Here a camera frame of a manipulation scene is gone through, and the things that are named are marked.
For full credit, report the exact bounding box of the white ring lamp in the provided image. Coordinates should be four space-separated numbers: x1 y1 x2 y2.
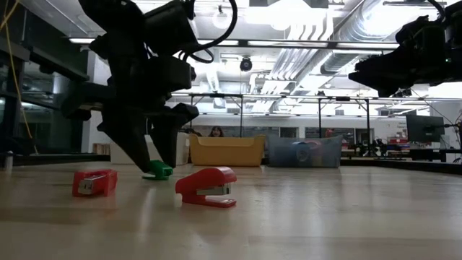
212 5 232 30

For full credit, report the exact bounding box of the yellow hanging cable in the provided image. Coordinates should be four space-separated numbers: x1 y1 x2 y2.
0 0 37 155

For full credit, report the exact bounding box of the black overhead light bar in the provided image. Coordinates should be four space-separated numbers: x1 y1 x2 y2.
68 37 400 51

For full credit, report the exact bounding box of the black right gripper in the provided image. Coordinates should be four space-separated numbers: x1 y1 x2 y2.
348 15 450 98

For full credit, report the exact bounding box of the green mini stapler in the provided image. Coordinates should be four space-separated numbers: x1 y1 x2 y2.
141 160 175 181

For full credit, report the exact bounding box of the black computer monitor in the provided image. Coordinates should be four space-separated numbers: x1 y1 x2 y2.
406 114 445 144

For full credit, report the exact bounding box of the grey translucent plastic bin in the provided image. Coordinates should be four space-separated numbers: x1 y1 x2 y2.
266 134 344 169

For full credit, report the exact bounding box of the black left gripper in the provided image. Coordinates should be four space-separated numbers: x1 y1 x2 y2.
60 56 200 174

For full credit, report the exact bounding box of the wooden crate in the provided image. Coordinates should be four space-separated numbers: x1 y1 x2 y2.
92 142 111 156

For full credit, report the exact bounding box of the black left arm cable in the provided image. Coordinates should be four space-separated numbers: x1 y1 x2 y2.
179 0 239 65

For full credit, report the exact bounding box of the black metal rig frame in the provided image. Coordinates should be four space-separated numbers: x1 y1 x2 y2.
317 95 371 140
188 92 245 138

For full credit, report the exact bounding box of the light blue tape roll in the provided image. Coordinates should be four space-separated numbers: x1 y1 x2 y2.
291 142 313 163

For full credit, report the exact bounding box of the orange plastic bin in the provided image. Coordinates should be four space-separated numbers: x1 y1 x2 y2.
189 134 266 167

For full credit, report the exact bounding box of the white plastic bin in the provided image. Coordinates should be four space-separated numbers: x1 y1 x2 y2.
109 131 191 166

